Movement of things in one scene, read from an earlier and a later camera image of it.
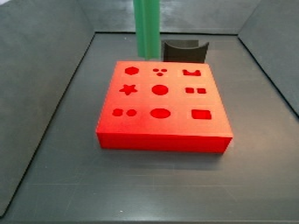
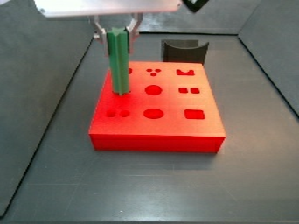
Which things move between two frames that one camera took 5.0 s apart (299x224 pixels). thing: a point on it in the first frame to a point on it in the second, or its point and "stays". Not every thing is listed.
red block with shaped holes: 164,108 stays
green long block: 148,25 to 118,48
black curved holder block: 184,51 stays
